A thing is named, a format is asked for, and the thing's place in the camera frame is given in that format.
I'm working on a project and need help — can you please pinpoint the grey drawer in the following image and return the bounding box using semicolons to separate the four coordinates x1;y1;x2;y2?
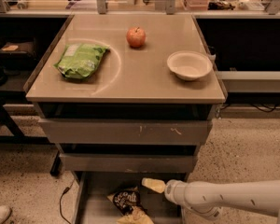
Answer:
60;154;196;173
39;119;212;146

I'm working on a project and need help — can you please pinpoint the brown chip bag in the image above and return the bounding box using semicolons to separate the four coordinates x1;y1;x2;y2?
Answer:
107;187;154;224

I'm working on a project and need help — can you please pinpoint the black floor cable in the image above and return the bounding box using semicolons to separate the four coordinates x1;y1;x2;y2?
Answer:
58;177;77;224

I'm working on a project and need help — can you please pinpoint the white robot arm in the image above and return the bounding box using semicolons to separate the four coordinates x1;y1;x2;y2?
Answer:
142;177;280;224

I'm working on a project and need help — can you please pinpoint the dark bag on shelf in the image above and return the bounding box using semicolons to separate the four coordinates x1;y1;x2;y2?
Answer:
0;41;35;59

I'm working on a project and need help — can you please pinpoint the middle grey drawer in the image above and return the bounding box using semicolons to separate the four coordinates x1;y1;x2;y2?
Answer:
60;154;196;173

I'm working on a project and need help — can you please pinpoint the white bowl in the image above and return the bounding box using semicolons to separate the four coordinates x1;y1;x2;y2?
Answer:
167;50;213;81

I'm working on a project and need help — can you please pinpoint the red apple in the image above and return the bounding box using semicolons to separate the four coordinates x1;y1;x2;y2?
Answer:
126;27;146;48

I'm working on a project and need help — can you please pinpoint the open bottom drawer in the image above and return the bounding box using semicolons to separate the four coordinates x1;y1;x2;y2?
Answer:
71;172;186;224

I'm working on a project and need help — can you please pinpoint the black table leg frame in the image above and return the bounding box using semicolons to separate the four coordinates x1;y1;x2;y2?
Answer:
0;94;50;145

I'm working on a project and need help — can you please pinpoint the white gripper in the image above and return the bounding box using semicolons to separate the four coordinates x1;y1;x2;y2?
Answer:
142;177;222;221

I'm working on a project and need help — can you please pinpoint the top grey drawer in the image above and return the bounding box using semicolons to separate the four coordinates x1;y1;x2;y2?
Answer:
39;119;212;146

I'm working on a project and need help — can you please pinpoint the grey drawer cabinet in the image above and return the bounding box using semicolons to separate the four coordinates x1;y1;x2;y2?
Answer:
22;13;228;224

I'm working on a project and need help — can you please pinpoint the white shoe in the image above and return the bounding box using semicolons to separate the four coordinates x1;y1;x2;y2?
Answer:
0;205;11;224

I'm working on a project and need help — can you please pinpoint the green chip bag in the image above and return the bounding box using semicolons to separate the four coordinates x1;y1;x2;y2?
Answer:
54;43;109;80

